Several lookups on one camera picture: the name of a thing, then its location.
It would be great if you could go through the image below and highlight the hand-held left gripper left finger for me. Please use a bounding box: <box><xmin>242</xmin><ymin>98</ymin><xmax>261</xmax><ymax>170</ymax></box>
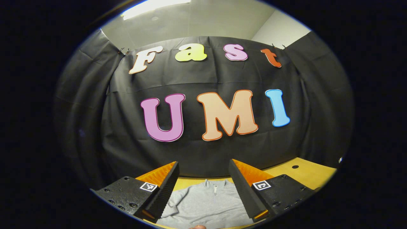
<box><xmin>91</xmin><ymin>161</ymin><xmax>180</xmax><ymax>223</ymax></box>

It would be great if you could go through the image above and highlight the grey zip-neck sweatshirt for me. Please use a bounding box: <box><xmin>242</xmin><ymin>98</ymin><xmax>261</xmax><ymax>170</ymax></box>
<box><xmin>156</xmin><ymin>179</ymin><xmax>255</xmax><ymax>229</ymax></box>

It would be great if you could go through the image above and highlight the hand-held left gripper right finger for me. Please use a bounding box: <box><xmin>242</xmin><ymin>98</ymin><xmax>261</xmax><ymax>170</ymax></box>
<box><xmin>228</xmin><ymin>159</ymin><xmax>315</xmax><ymax>223</ymax></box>

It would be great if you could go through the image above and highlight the black backdrop cloth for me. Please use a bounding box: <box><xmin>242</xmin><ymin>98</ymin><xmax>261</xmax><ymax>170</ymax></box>
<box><xmin>54</xmin><ymin>29</ymin><xmax>355</xmax><ymax>191</ymax></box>

